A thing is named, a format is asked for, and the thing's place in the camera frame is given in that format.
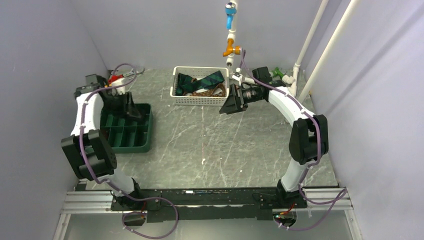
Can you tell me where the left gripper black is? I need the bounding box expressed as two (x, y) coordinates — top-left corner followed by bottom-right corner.
(102, 91), (141, 119)

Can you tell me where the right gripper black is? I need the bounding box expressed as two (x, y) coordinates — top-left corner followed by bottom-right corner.
(219, 83), (264, 115)

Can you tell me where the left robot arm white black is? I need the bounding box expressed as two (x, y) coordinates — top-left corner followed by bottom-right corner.
(60, 72), (151, 210)

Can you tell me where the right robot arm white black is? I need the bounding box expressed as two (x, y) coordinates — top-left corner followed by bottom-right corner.
(219, 67), (329, 208)

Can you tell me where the green compartment tray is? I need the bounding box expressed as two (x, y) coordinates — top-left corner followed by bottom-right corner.
(100, 103), (153, 154)

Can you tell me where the brown patterned tie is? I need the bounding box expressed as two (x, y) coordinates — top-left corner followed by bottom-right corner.
(184, 83), (227, 98)

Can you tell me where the white plastic basket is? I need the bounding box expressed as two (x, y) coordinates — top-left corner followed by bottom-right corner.
(170, 66), (229, 106)

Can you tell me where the green valve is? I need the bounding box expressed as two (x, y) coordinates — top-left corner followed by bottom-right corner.
(269, 67), (285, 79)

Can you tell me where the green striped tie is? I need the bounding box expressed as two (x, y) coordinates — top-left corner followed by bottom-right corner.
(175, 71), (225, 96)

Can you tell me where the orange valve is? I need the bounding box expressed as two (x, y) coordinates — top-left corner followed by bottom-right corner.
(222, 38), (243, 57)

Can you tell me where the blue valve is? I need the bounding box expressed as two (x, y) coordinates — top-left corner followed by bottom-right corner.
(225, 2), (237, 30)

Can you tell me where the red handled adjustable wrench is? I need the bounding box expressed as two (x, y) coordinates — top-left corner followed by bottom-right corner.
(109, 67), (145, 80)

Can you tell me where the white pvc pipe frame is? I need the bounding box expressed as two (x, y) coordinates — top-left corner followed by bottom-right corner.
(225, 0), (360, 104)

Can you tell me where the aluminium rail frame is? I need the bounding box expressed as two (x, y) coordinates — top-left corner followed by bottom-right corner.
(52, 69), (365, 240)

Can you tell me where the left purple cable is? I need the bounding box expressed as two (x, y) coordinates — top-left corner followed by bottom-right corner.
(78, 62), (180, 240)

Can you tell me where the purple cable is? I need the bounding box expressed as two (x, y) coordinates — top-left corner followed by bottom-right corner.
(78, 62), (180, 240)
(239, 49), (349, 232)

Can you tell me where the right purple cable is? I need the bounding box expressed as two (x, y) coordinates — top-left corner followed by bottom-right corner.
(239, 49), (349, 232)

